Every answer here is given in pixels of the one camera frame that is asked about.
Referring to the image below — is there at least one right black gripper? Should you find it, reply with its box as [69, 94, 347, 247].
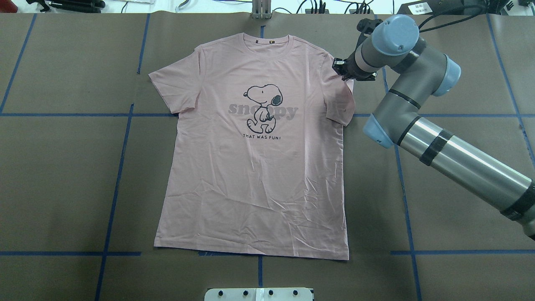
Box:
[332, 59, 377, 82]

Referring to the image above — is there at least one pink Snoopy t-shirt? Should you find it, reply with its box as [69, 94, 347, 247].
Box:
[149, 33, 355, 260]

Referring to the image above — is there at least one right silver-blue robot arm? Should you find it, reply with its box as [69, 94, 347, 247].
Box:
[332, 15, 535, 239]

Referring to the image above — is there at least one black equipment box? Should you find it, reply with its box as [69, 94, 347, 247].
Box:
[396, 0, 522, 15]

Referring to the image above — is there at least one white mounting plate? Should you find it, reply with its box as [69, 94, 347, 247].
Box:
[203, 287, 315, 301]

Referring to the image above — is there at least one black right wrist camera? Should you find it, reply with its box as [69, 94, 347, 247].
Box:
[356, 18, 383, 36]

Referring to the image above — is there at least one aluminium frame post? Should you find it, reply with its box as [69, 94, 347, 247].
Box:
[252, 0, 273, 20]

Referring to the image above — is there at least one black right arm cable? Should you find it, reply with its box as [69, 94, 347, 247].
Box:
[418, 4, 498, 33]

